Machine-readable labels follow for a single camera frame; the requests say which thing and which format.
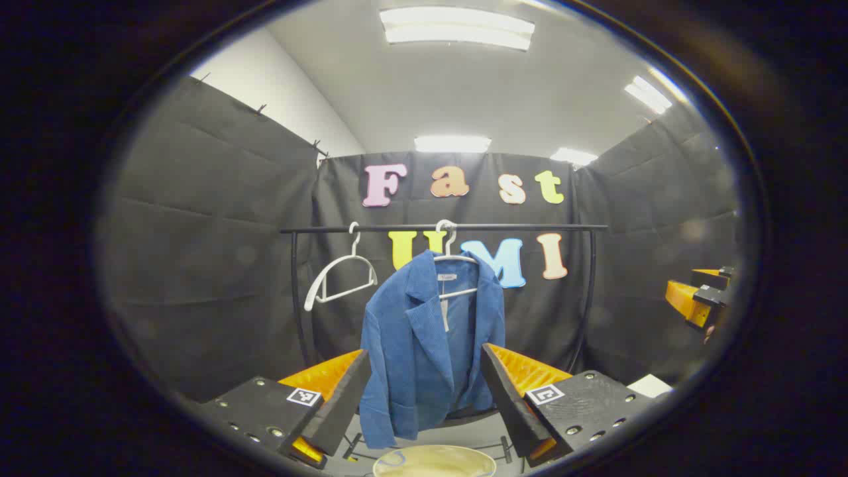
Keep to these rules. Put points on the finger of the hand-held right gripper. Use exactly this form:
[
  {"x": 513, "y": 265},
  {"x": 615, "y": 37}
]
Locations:
[
  {"x": 709, "y": 273},
  {"x": 682, "y": 301}
]

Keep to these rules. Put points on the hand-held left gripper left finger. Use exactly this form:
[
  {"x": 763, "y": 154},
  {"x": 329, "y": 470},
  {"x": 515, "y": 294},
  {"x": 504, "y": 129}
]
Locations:
[{"x": 341, "y": 397}]

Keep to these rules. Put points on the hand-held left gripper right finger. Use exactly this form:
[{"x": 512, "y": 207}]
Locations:
[{"x": 507, "y": 391}]

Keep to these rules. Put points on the beige laundry hamper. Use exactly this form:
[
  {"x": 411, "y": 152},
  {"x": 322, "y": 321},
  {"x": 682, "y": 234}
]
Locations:
[{"x": 430, "y": 462}]

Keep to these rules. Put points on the white plastic clothes hanger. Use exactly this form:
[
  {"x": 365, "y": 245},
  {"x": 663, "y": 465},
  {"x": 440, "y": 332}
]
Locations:
[
  {"x": 451, "y": 228},
  {"x": 331, "y": 268}
]

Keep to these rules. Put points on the black metal clothes rack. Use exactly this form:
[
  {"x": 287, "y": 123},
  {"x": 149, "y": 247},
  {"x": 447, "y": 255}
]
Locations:
[{"x": 530, "y": 227}]

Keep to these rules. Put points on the black backdrop cloth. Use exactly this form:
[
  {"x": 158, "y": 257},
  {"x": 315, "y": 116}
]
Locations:
[{"x": 218, "y": 265}]

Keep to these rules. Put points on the large ceiling light panel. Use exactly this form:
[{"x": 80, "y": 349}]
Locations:
[{"x": 457, "y": 28}]

